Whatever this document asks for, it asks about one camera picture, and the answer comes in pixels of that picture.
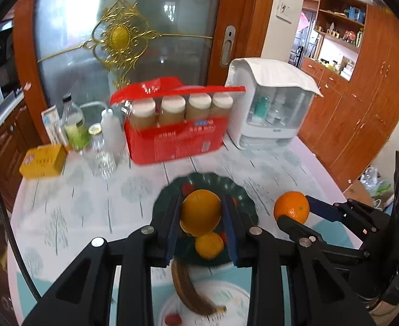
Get clear plastic bag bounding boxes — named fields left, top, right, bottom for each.
left=359, top=166, right=395, bottom=208

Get white wall switch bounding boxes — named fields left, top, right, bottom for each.
left=276, top=0, right=293, bottom=24

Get small orange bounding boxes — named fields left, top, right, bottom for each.
left=273, top=191, right=311, bottom=225
left=195, top=232, right=225, bottom=259

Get red plastic package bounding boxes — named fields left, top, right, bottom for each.
left=109, top=77, right=246, bottom=166

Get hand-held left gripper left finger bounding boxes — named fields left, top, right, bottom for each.
left=23, top=193, right=183, bottom=326

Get silver door handle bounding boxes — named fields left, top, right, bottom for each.
left=220, top=25, right=237, bottom=68

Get wooden open shelf unit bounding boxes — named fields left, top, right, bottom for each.
left=313, top=0, right=368, bottom=53

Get frosted glass sliding door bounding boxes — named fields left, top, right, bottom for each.
left=13, top=0, right=278, bottom=143

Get dark green scalloped plate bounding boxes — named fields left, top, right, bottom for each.
left=151, top=173, right=256, bottom=268

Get tree-print teal tablecloth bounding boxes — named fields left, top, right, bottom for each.
left=8, top=136, right=365, bottom=326

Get glass bottle with green liquid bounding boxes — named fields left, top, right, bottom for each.
left=62, top=95, right=91, bottom=153

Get wooden kitchen cabinets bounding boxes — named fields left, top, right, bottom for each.
left=0, top=102, right=47, bottom=211

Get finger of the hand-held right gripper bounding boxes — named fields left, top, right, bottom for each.
left=277, top=215, right=371, bottom=272
left=305, top=195, right=385, bottom=242

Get brown cardboard box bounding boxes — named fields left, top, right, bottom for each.
left=344, top=180, right=376, bottom=208

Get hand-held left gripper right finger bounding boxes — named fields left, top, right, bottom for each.
left=221, top=193, right=376, bottom=326

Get yellow cardboard box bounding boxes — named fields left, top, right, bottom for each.
left=19, top=143, right=67, bottom=180

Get white printed plate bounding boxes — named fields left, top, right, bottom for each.
left=151, top=277, right=252, bottom=326

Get glass jar with metal lid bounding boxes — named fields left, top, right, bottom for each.
left=88, top=124, right=107, bottom=146

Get brown overripe banana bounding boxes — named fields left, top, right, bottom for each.
left=171, top=260, right=228, bottom=316

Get white plastic bottle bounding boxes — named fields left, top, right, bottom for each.
left=100, top=108, right=126, bottom=155

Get brown wooden cabinet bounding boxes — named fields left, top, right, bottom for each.
left=298, top=5, right=399, bottom=191

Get gold door ornament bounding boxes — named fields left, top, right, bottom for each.
left=38, top=0, right=214, bottom=90

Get clear glass tumbler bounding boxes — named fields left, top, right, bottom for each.
left=83, top=141, right=117, bottom=179

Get white-lidded brown jar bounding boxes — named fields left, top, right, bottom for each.
left=132, top=98, right=157, bottom=128
left=186, top=93, right=213, bottom=121
left=160, top=95, right=186, bottom=126
left=211, top=93, right=234, bottom=118

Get white paper carton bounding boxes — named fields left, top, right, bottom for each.
left=42, top=106, right=69, bottom=146

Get white bottle sterilizer appliance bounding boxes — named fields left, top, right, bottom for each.
left=224, top=58, right=324, bottom=150

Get large orange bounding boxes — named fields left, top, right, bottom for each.
left=180, top=189, right=222, bottom=237

